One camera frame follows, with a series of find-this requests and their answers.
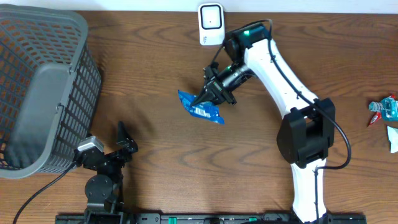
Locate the grey plastic basket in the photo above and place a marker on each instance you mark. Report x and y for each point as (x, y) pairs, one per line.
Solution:
(50, 86)

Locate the white wipes packet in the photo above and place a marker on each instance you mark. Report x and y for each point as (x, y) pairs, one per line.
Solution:
(393, 139)

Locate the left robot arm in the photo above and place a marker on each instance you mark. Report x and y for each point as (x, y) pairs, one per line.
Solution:
(104, 191)

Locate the blue Oreo pack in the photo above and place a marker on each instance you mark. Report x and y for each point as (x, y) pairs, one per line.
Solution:
(206, 110)

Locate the blue mouthwash bottle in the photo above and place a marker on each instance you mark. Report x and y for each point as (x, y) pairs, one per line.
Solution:
(387, 108)

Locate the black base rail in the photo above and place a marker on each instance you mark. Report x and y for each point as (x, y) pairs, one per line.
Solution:
(156, 218)

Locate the red coffee stick sachet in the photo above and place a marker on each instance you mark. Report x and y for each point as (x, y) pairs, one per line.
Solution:
(374, 118)

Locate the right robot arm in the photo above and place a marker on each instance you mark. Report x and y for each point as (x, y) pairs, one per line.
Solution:
(308, 123)

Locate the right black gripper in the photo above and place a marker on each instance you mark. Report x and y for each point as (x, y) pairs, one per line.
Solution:
(214, 90)

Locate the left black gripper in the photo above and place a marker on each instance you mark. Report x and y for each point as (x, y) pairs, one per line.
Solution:
(129, 145)

